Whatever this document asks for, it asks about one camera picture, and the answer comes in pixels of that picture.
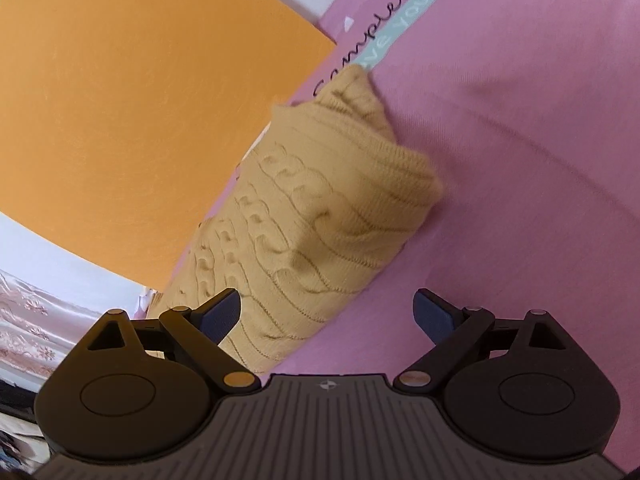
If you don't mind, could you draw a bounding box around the mustard cable-knit cardigan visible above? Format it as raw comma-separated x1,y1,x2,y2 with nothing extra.
148,65,442,374

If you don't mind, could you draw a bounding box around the white floral curtain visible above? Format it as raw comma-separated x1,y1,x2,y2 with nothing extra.
0,268,141,391

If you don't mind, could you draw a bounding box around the orange headboard panel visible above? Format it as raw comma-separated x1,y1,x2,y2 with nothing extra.
1,0,334,288

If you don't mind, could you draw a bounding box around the pink printed bed sheet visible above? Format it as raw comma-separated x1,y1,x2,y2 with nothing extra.
134,0,640,461

